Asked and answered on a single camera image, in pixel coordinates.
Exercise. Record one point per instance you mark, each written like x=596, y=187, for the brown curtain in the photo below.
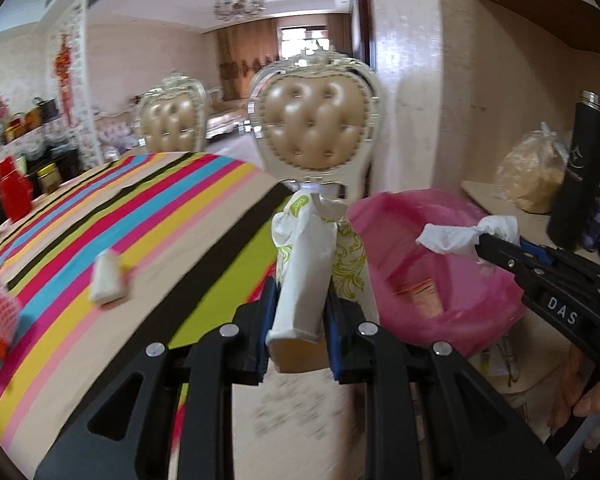
x=245, y=60

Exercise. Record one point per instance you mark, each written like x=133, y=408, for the pink sofa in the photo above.
x=115, y=130

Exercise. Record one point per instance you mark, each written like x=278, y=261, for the window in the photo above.
x=300, y=37

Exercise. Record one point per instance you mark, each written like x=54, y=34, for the white lattice screen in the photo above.
x=87, y=85

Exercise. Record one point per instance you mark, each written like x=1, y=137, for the clear bag of bread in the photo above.
x=530, y=175

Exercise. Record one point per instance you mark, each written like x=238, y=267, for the white green tissue pack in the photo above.
x=300, y=280

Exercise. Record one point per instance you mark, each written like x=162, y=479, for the striped tablecloth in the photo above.
x=130, y=220

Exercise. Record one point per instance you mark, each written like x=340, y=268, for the yellow-lid jar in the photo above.
x=48, y=180

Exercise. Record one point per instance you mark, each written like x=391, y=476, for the beige tufted chair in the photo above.
x=167, y=125
x=312, y=125

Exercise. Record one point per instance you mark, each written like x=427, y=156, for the beige cardboard box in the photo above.
x=422, y=297

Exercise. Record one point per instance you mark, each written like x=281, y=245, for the wooden shelf unit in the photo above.
x=545, y=5

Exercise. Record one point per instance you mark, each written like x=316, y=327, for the white lace runner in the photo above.
x=55, y=137

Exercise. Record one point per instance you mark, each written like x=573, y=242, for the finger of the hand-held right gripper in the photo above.
x=505, y=255
x=535, y=251

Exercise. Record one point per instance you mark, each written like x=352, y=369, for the pink trash bag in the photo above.
x=390, y=240

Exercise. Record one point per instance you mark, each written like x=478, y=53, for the chandelier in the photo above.
x=237, y=6

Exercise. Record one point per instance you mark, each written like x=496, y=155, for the dark handbag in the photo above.
x=45, y=110

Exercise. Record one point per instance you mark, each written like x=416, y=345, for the dark sideboard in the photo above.
x=70, y=162

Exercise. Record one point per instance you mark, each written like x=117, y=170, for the cream sofa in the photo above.
x=225, y=120

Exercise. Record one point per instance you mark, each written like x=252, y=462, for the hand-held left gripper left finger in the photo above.
x=266, y=330

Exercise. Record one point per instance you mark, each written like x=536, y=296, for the red knot ornament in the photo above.
x=64, y=65

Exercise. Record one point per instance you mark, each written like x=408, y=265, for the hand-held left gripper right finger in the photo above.
x=334, y=345

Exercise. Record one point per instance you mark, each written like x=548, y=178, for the red thermos jug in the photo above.
x=15, y=195

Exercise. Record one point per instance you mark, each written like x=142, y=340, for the white paper towel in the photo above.
x=450, y=240

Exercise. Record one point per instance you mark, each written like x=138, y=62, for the person's right hand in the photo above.
x=595, y=402

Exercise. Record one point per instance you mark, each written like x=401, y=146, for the black thermos bottle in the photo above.
x=577, y=170

